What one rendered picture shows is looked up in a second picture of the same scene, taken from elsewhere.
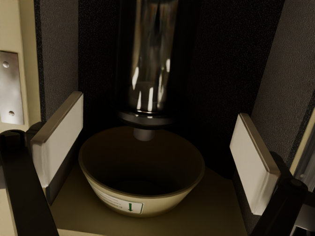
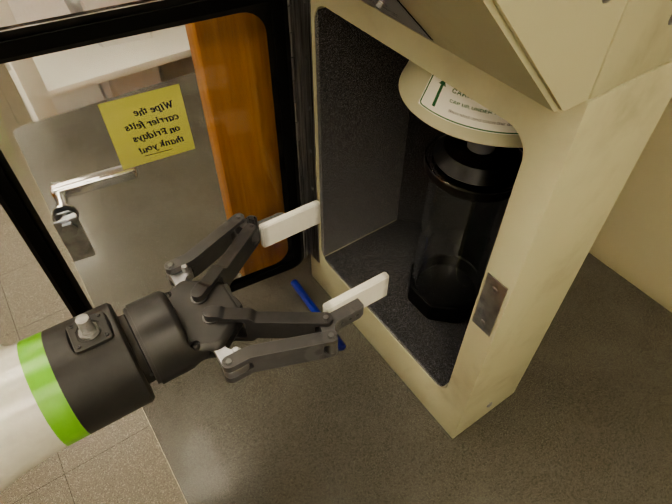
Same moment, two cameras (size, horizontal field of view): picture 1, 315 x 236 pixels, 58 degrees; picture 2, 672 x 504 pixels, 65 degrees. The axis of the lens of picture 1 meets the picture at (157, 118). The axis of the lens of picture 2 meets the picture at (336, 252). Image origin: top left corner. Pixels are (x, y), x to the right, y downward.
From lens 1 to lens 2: 56 cm
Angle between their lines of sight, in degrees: 89
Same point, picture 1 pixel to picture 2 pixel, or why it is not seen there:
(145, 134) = not seen: hidden behind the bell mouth
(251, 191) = (270, 230)
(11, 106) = (491, 294)
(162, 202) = (408, 87)
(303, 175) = (308, 109)
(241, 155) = (297, 221)
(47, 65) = not seen: hidden behind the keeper
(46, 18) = not seen: hidden behind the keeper
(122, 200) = (440, 113)
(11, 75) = (482, 313)
